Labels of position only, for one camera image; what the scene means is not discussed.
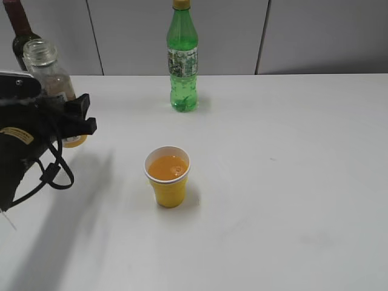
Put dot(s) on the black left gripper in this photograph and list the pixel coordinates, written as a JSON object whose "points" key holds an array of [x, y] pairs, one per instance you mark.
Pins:
{"points": [[29, 127]]}

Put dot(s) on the orange juice glass bottle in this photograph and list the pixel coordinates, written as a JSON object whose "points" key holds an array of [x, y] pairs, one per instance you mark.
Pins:
{"points": [[40, 57]]}

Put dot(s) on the yellow paper cup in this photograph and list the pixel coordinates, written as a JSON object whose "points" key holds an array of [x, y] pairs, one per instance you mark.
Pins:
{"points": [[167, 169]]}

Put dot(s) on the dark red wine bottle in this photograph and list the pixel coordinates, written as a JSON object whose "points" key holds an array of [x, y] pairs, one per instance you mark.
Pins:
{"points": [[21, 28]]}

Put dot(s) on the green plastic soda bottle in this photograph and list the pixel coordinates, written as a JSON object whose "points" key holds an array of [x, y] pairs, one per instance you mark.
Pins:
{"points": [[182, 48]]}

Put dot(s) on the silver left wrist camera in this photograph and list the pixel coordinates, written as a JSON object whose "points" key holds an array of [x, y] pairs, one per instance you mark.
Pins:
{"points": [[16, 74]]}

